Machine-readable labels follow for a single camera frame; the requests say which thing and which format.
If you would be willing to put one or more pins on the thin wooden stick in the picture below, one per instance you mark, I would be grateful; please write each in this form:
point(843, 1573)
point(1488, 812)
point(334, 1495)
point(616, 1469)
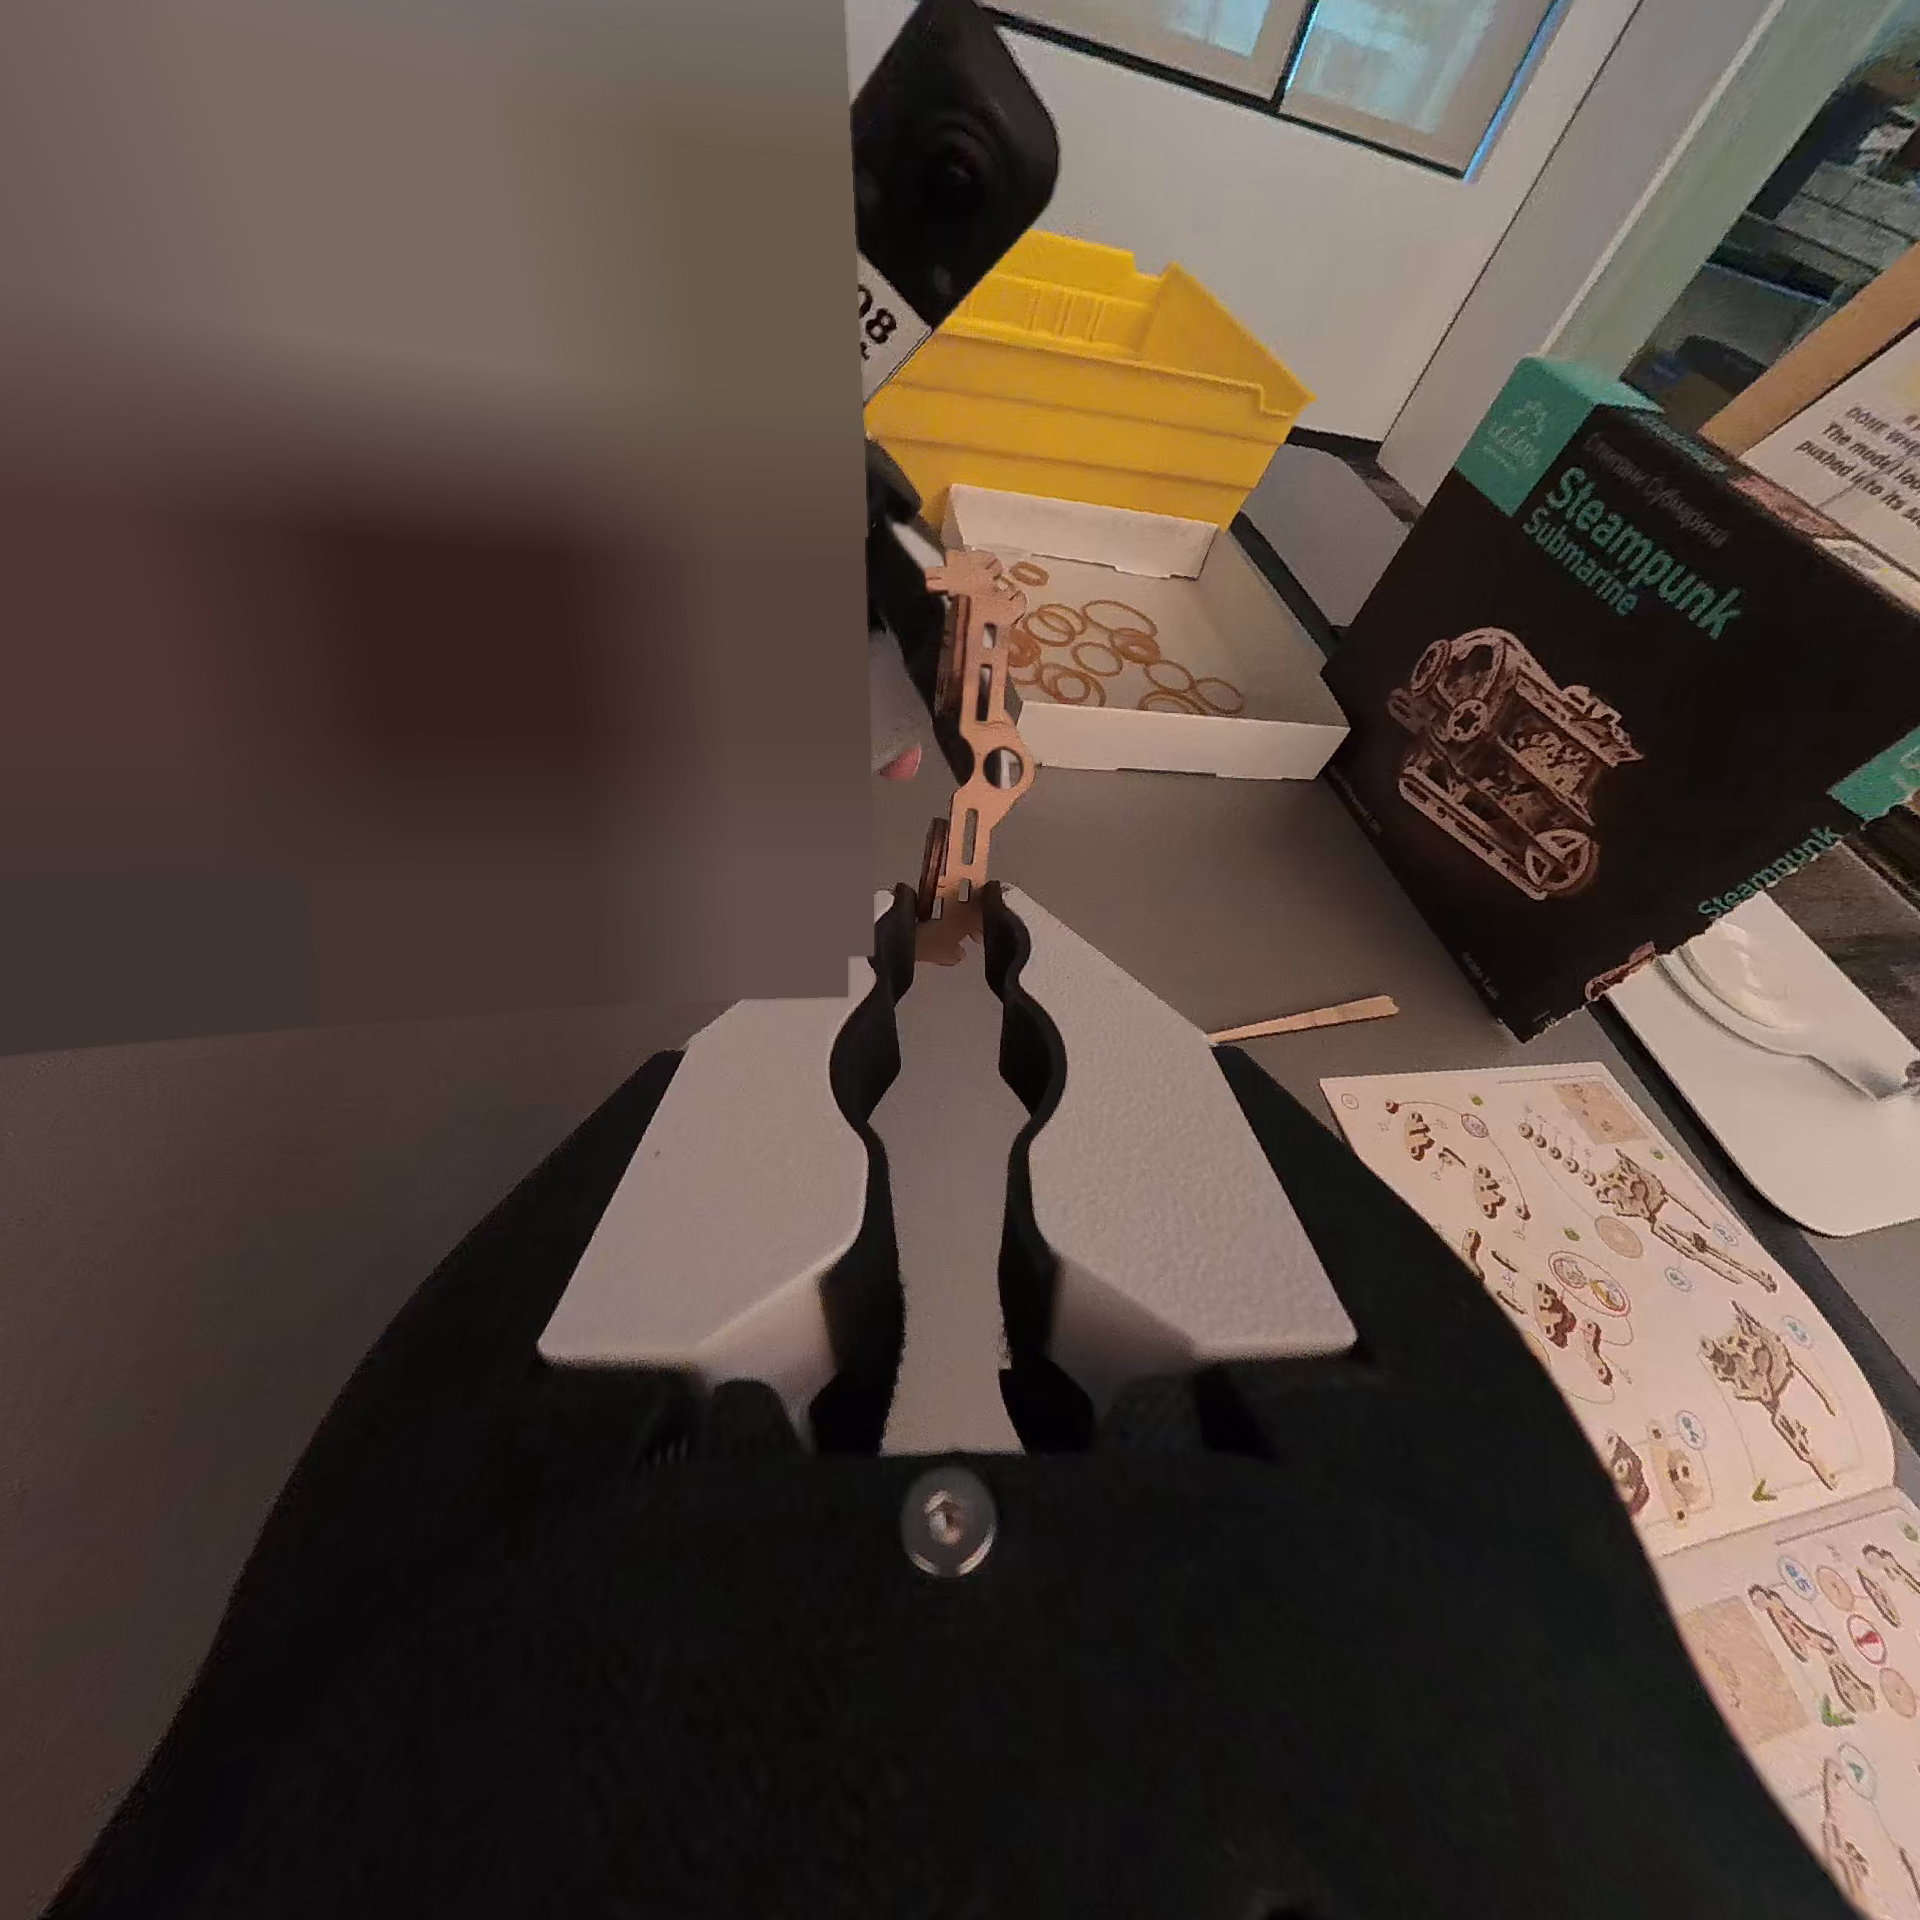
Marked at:
point(1305, 1021)

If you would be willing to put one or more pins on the long wooden model strip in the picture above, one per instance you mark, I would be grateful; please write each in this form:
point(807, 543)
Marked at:
point(984, 751)

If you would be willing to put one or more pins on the black model kit box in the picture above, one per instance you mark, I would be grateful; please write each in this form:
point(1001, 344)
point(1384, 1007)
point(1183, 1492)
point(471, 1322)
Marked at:
point(1576, 676)

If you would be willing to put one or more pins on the white flat stand base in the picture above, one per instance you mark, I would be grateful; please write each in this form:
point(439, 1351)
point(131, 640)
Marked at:
point(1771, 1080)

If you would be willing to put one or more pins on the illustrated instruction booklet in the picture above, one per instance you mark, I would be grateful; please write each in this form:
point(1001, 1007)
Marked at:
point(1652, 1307)

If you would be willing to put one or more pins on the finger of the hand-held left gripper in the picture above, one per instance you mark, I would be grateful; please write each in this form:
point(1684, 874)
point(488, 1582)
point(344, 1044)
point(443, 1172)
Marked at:
point(901, 599)

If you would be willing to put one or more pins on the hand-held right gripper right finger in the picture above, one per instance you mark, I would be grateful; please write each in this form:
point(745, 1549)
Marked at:
point(1171, 1202)

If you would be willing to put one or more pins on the yellow plastic bin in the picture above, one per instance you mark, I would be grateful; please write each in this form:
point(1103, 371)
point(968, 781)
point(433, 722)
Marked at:
point(1080, 405)

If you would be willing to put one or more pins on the dark framed window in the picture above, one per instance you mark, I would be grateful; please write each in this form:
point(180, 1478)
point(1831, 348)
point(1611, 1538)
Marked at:
point(1201, 38)

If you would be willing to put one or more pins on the shallow white cardboard box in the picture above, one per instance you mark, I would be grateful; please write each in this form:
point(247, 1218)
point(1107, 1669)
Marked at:
point(1201, 743)

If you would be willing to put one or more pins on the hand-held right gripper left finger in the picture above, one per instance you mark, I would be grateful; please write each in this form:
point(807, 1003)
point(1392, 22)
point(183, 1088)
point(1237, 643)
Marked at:
point(721, 1202)

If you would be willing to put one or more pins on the pile of tan rubber bands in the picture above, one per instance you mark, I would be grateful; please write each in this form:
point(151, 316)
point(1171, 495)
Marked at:
point(1073, 683)

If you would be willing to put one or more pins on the instruction poster on board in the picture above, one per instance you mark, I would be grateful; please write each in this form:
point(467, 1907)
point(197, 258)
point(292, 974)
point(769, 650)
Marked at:
point(1861, 436)

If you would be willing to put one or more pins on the storage shelf with boxes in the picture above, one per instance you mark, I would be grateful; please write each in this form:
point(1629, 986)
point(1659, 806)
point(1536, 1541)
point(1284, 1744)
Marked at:
point(1800, 181)

